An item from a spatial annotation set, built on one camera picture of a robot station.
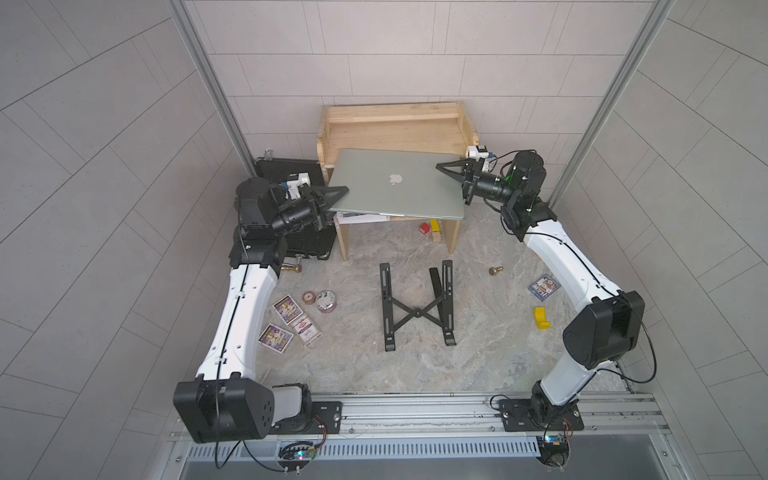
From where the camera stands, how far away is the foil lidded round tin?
887 mm

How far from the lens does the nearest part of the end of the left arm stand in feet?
1.85

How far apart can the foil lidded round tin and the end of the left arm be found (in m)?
0.35
